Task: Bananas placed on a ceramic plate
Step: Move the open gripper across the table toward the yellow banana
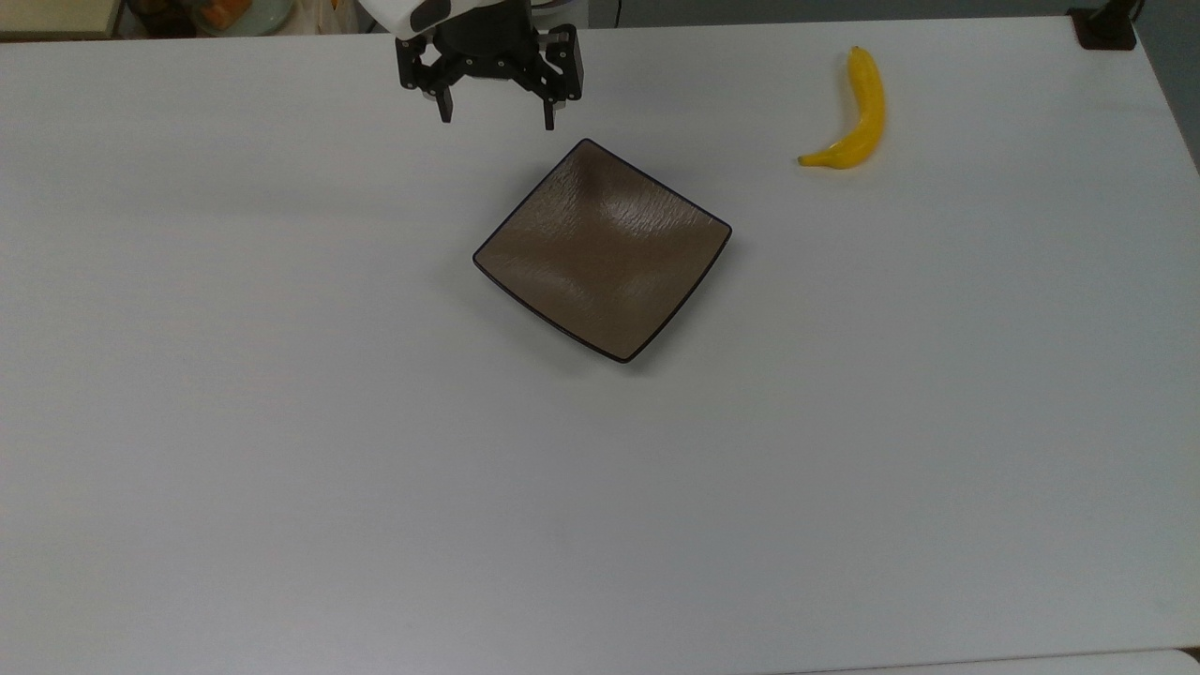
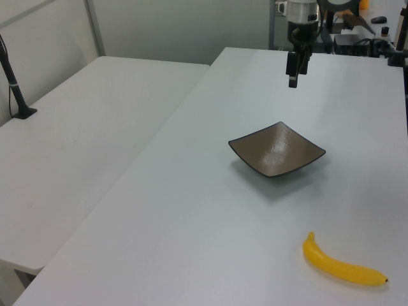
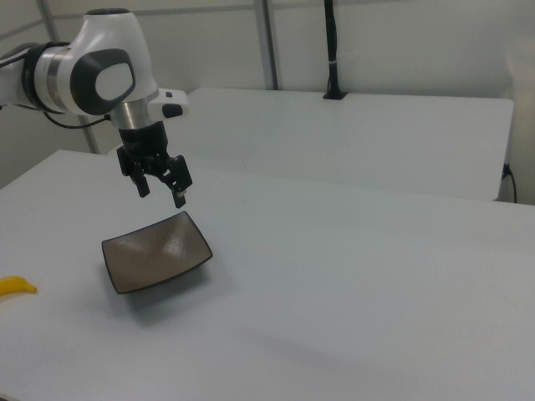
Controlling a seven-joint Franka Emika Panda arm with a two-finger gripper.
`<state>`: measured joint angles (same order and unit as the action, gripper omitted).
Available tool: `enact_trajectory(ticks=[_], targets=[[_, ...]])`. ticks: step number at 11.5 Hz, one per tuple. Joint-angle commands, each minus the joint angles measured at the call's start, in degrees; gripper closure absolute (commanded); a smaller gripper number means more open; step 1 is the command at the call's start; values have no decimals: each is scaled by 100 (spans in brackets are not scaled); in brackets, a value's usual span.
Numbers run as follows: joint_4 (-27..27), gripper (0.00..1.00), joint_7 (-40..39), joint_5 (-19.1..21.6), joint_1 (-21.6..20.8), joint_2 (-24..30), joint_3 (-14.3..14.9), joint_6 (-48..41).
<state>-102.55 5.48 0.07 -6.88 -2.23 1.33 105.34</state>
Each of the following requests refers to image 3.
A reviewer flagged white side table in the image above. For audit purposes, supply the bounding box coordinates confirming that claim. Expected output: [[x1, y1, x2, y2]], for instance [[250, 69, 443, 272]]
[[106, 86, 516, 203]]

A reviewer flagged brown square ceramic plate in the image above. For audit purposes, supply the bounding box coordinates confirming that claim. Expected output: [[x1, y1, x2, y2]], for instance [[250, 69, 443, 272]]
[[101, 211, 213, 296]]

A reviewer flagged black hanging cable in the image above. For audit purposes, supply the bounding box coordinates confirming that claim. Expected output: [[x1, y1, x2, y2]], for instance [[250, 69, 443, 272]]
[[501, 163, 519, 205]]

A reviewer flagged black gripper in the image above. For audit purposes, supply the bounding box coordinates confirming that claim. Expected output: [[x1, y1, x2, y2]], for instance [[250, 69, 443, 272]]
[[116, 121, 195, 210]]

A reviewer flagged yellow banana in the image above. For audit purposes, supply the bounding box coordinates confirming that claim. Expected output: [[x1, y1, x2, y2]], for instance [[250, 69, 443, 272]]
[[0, 275, 38, 299]]

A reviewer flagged black pole with base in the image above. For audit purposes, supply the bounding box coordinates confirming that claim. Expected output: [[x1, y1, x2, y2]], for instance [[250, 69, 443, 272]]
[[322, 0, 348, 101]]

